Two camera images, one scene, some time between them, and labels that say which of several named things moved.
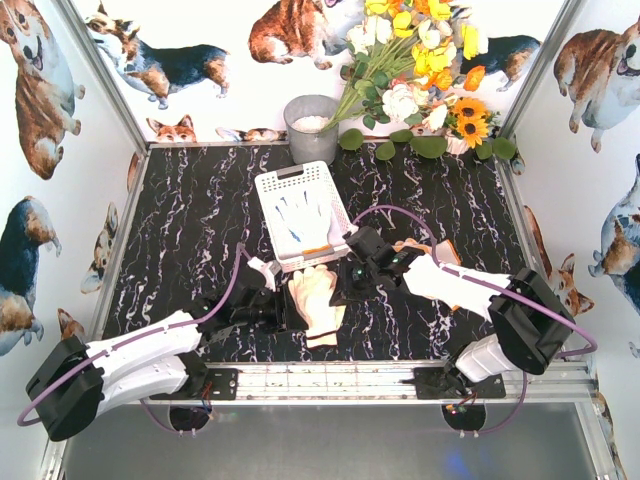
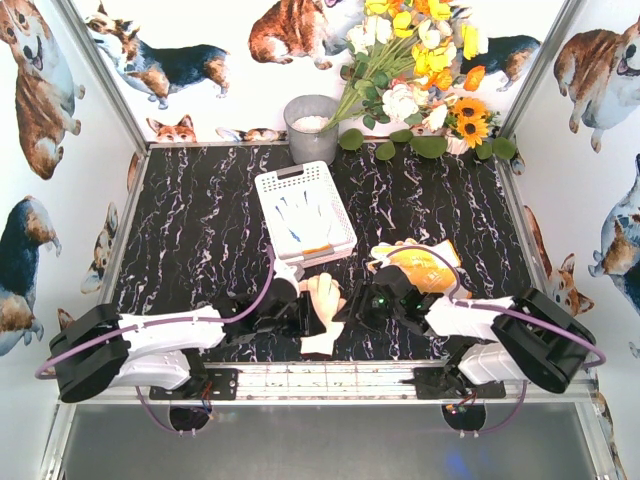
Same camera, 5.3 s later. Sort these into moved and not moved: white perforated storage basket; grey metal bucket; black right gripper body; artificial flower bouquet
Moved: black right gripper body
Not moved: grey metal bucket; white perforated storage basket; artificial flower bouquet
